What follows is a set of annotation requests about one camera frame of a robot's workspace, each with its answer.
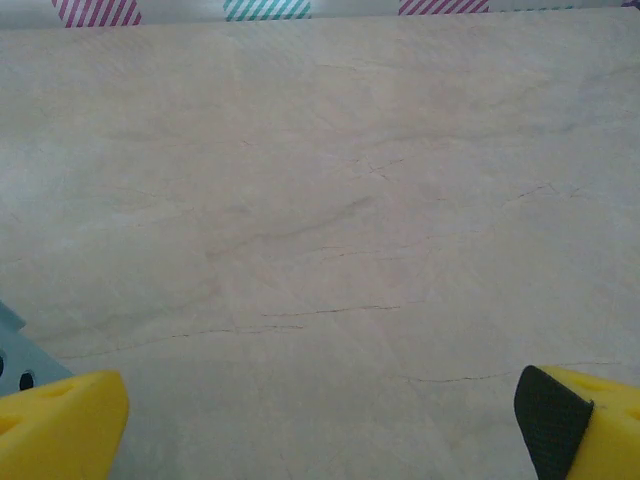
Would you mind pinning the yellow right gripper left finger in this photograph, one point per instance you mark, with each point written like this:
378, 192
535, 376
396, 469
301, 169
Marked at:
60, 430

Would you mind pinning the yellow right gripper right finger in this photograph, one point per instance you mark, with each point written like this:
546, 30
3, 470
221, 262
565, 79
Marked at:
600, 430

